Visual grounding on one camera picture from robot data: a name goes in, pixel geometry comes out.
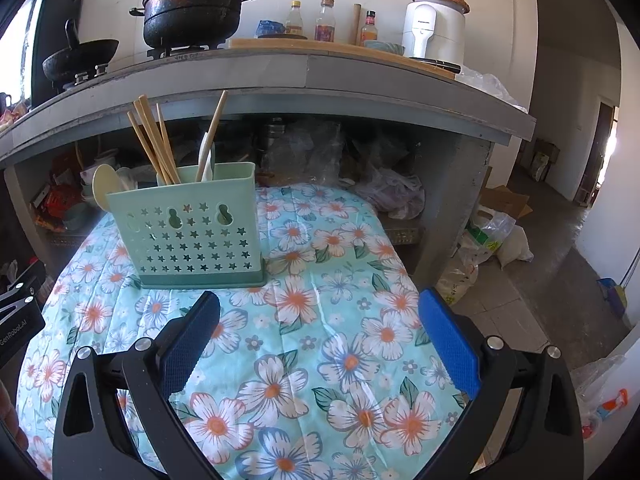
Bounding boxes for crinkled plastic bag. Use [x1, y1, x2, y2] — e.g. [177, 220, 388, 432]
[457, 67, 528, 111]

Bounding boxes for light blue bowl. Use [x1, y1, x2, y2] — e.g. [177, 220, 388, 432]
[364, 40, 406, 57]

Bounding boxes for black round plate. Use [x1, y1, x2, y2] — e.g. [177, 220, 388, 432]
[420, 57, 462, 75]

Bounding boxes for black stockpot with steel lid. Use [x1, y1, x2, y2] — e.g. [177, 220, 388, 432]
[130, 0, 262, 50]

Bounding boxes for perforated plastic basket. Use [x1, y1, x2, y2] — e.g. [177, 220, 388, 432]
[385, 225, 421, 246]

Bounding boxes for wooden cutting board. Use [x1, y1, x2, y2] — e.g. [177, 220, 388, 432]
[229, 37, 458, 79]

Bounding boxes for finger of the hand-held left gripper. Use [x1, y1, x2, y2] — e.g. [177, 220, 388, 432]
[0, 259, 47, 313]

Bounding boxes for floral turquoise blanket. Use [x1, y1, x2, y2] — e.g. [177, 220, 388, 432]
[15, 185, 473, 480]

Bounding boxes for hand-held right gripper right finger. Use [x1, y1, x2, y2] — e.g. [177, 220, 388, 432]
[417, 287, 601, 480]

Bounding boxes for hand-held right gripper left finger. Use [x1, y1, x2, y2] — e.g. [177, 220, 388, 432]
[50, 290, 222, 480]

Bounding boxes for red snack packet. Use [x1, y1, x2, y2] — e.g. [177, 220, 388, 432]
[32, 185, 81, 221]

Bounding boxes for white air fryer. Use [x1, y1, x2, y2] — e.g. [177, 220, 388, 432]
[401, 0, 467, 63]

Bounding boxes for clear glass bottle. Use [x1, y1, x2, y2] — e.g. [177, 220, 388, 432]
[285, 1, 304, 37]

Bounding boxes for black appliance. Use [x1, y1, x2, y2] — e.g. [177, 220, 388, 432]
[29, 0, 85, 108]

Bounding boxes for cream plastic spoon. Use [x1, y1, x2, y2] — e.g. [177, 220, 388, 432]
[92, 164, 126, 211]

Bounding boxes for black wok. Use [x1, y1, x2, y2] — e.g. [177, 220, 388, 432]
[42, 19, 121, 82]

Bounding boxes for printed white sack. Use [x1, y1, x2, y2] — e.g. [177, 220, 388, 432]
[437, 210, 518, 307]

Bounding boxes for metal canister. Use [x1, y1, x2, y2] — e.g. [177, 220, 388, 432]
[262, 117, 288, 153]

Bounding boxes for green star-pattern utensil holder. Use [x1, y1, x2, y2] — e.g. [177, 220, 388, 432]
[106, 162, 267, 290]

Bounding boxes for wooden door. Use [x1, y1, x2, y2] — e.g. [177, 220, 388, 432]
[575, 100, 621, 208]

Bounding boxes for gas stove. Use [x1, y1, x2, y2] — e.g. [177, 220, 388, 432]
[50, 42, 221, 93]

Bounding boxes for blue dustpan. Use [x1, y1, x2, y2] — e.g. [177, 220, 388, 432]
[597, 277, 628, 318]

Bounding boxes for sauce bottle with red cap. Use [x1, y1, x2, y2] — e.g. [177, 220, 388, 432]
[360, 10, 379, 46]

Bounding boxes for glass bottle with dark label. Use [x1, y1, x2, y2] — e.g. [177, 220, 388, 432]
[315, 0, 337, 42]

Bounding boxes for white plastic spoon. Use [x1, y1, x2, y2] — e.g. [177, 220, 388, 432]
[195, 132, 217, 182]

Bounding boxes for plain white sack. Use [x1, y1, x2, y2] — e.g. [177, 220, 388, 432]
[495, 227, 535, 268]

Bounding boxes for pinkish plastic bag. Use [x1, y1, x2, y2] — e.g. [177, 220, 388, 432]
[352, 165, 426, 221]

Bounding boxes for cardboard box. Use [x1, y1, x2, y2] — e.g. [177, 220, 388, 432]
[480, 185, 532, 221]

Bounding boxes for clear plastic bags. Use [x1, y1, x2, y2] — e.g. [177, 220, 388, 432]
[265, 120, 351, 186]

